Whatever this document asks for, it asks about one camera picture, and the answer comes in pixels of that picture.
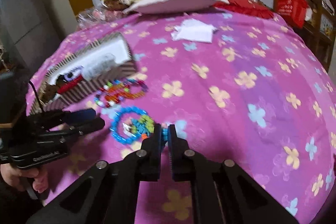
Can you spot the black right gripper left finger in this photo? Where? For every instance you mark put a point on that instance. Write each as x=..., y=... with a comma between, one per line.
x=151, y=162

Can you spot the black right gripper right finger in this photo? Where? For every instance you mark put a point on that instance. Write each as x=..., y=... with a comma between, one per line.
x=179, y=162

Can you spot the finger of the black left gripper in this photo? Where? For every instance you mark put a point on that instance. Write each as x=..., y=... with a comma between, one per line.
x=77, y=129
x=60, y=116

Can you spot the striped jewelry box tray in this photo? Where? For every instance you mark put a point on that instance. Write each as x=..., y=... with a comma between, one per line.
x=113, y=43

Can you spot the person's left hand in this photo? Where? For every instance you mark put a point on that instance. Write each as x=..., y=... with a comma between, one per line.
x=14, y=177

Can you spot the grey fluffy scrunchie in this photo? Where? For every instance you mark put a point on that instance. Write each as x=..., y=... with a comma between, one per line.
x=99, y=66

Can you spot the grey cabinet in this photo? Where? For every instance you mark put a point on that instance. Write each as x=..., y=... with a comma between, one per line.
x=27, y=33

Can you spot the pink floral bedspread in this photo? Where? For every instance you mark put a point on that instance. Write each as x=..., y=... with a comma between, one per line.
x=256, y=95

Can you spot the clear plastic bag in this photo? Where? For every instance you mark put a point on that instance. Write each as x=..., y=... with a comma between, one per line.
x=94, y=16

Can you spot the white paper sheet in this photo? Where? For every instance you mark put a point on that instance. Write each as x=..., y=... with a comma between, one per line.
x=194, y=31

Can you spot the white pink pillow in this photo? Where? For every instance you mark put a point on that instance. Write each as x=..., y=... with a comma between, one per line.
x=170, y=6

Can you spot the red cushion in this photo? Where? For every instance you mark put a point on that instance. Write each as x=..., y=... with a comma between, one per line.
x=246, y=7

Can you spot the red shopping bag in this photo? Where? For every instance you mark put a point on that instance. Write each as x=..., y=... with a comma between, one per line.
x=292, y=11

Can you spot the wooden shelf rack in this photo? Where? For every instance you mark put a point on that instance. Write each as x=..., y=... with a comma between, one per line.
x=318, y=32

